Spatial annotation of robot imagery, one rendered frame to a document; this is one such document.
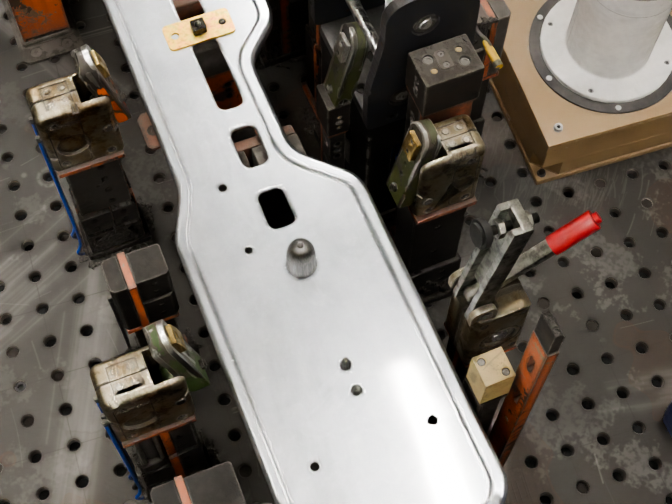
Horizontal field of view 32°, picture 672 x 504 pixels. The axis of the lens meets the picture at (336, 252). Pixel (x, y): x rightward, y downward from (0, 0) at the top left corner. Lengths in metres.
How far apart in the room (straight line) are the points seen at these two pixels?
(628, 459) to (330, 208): 0.53
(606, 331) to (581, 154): 0.25
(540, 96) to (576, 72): 0.06
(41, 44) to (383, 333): 0.83
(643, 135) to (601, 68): 0.12
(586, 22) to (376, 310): 0.55
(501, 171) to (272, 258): 0.52
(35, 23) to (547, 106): 0.76
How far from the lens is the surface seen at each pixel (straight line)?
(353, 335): 1.23
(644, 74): 1.67
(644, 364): 1.60
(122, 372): 1.19
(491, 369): 1.16
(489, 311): 1.17
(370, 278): 1.26
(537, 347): 1.09
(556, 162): 1.65
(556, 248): 1.16
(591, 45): 1.61
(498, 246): 1.11
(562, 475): 1.52
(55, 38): 1.84
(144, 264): 1.29
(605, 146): 1.67
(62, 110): 1.34
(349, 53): 1.31
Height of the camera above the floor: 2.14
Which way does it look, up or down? 64 degrees down
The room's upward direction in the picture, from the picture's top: 1 degrees clockwise
